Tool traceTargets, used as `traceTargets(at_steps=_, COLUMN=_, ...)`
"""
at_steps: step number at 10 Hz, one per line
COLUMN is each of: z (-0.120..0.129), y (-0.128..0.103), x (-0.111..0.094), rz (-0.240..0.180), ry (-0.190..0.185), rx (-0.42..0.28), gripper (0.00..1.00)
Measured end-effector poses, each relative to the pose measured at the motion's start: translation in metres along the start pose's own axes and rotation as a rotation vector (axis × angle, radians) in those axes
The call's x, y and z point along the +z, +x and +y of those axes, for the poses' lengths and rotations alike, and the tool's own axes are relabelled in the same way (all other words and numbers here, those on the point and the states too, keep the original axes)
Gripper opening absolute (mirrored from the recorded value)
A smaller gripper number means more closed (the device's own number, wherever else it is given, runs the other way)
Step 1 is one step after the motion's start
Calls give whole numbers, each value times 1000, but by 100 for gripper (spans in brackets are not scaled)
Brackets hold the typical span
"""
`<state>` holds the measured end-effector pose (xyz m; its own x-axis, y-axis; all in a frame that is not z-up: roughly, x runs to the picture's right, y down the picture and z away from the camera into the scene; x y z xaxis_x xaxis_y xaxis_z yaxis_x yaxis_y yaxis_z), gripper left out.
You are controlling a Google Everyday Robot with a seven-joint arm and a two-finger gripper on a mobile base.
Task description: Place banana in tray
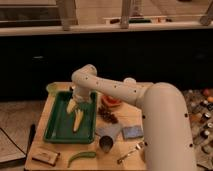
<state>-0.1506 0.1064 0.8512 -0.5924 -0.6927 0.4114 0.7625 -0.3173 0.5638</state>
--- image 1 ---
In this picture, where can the green plastic tray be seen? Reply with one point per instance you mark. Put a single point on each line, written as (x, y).
(59, 128)

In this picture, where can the yellow banana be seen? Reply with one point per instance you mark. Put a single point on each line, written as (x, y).
(78, 118)

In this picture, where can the metal spoon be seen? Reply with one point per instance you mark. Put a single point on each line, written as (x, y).
(138, 147)

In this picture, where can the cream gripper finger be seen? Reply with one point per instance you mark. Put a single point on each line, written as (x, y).
(85, 104)
(71, 106)

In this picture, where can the wooden board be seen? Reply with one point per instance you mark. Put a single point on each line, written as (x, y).
(102, 161)

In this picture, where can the green chili pepper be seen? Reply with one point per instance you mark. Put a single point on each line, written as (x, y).
(85, 154)

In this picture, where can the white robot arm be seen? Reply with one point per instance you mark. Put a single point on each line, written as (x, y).
(167, 134)

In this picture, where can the red watermelon slice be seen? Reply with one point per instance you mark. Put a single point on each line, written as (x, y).
(110, 102)

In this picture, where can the metal cup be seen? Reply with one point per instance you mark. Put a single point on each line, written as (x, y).
(106, 143)

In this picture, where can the black marker pen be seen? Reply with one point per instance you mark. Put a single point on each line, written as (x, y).
(31, 136)

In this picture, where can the small wooden block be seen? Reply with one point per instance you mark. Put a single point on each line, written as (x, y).
(45, 156)

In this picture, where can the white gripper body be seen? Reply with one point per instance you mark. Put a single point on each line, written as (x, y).
(81, 94)

